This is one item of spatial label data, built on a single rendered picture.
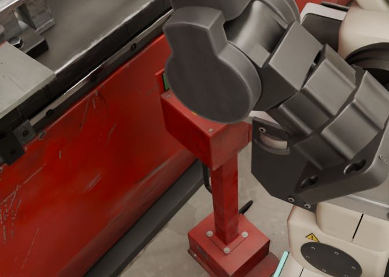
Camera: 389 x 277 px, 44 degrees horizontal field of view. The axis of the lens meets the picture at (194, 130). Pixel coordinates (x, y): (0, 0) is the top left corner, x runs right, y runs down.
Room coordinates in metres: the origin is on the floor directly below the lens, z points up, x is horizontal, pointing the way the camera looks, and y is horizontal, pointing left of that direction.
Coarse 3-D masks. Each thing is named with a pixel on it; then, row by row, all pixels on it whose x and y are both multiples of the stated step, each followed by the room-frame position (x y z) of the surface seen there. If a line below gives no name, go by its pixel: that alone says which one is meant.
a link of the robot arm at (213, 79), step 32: (192, 0) 0.28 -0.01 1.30; (224, 0) 0.27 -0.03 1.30; (288, 0) 0.32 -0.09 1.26; (192, 32) 0.26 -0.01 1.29; (224, 32) 0.27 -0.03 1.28; (192, 64) 0.26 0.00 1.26; (224, 64) 0.25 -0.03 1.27; (192, 96) 0.27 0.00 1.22; (224, 96) 0.25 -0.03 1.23; (256, 96) 0.24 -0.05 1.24
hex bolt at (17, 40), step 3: (9, 39) 0.76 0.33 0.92; (12, 39) 0.75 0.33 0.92; (15, 39) 0.75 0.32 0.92; (18, 39) 0.75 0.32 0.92; (21, 39) 0.76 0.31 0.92; (9, 42) 0.75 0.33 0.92; (12, 42) 0.75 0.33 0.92; (15, 42) 0.74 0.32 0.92; (18, 42) 0.75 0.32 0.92; (21, 42) 0.75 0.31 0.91; (15, 45) 0.74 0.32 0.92; (18, 45) 0.74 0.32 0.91; (21, 45) 0.75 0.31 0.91; (18, 48) 0.74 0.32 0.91; (21, 48) 0.74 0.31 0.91
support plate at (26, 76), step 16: (0, 48) 0.63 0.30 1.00; (16, 48) 0.63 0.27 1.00; (0, 64) 0.59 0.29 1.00; (16, 64) 0.59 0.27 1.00; (32, 64) 0.58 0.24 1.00; (0, 80) 0.56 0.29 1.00; (16, 80) 0.55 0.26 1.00; (32, 80) 0.55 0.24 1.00; (48, 80) 0.55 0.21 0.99; (0, 96) 0.52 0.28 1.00; (16, 96) 0.52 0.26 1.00; (0, 112) 0.49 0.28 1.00
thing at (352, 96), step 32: (320, 64) 0.25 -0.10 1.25; (352, 64) 0.28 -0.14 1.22; (320, 96) 0.24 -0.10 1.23; (352, 96) 0.23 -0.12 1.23; (384, 96) 0.24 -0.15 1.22; (288, 128) 0.24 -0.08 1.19; (320, 128) 0.22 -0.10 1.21; (352, 128) 0.22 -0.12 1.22; (384, 128) 0.21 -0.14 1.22; (320, 160) 0.21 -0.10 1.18; (352, 160) 0.20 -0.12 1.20; (384, 160) 0.19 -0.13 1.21; (320, 192) 0.19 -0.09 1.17; (352, 192) 0.18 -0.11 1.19
